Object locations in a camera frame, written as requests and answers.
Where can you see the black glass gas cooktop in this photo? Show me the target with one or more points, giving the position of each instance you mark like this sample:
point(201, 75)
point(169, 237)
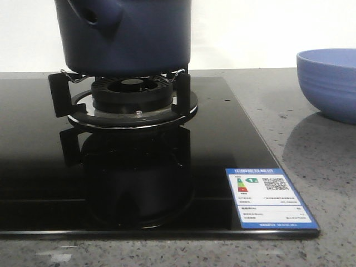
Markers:
point(60, 183)

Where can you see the blue white energy label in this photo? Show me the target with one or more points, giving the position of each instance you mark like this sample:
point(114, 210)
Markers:
point(266, 199)

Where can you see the black metal pot support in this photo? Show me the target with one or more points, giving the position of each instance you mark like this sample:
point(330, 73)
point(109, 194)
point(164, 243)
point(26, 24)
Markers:
point(80, 111)

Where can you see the light blue ribbed bowl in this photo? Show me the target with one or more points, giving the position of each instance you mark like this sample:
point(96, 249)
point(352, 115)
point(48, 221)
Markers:
point(327, 80)

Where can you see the black gas burner head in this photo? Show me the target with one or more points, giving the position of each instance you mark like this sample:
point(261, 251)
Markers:
point(127, 95)

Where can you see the dark blue ceramic pot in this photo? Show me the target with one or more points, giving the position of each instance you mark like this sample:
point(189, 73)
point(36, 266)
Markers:
point(125, 38)

